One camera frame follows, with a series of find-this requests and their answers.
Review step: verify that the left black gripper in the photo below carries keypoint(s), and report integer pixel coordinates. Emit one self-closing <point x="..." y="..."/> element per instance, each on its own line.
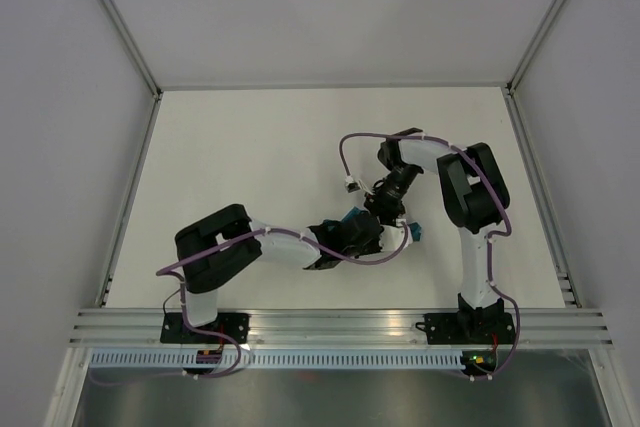
<point x="376" y="247"/>

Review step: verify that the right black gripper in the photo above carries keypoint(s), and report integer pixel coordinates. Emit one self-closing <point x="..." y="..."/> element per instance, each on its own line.
<point x="383" y="209"/>

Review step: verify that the teal satin napkin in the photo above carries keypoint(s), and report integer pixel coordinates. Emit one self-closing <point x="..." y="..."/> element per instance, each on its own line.
<point x="417" y="232"/>

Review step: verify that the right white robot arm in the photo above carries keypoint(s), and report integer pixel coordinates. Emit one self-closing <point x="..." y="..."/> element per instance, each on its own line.
<point x="475" y="199"/>

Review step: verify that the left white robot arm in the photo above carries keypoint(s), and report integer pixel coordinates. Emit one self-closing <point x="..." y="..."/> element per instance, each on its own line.
<point x="318" y="247"/>

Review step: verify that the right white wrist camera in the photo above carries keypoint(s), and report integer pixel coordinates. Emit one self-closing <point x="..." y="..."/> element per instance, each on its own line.
<point x="353" y="185"/>

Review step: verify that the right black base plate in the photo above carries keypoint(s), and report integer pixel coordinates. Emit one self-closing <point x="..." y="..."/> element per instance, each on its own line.
<point x="452" y="329"/>

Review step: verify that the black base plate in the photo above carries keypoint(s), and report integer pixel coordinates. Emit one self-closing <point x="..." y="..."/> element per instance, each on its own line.
<point x="452" y="329"/>
<point x="225" y="328"/>

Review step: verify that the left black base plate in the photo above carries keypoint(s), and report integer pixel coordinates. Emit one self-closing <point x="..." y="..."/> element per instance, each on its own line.
<point x="225" y="328"/>

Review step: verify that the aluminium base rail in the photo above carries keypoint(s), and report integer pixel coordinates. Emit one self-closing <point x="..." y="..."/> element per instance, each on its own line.
<point x="394" y="329"/>

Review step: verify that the white slotted cable duct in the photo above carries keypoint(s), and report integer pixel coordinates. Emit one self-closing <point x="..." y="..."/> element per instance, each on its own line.
<point x="349" y="359"/>

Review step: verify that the aluminium frame corner post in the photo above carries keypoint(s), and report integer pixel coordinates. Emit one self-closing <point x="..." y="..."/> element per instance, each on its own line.
<point x="542" y="31"/>

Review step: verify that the left aluminium frame post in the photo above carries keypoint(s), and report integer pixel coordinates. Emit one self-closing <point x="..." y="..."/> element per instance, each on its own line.
<point x="130" y="46"/>

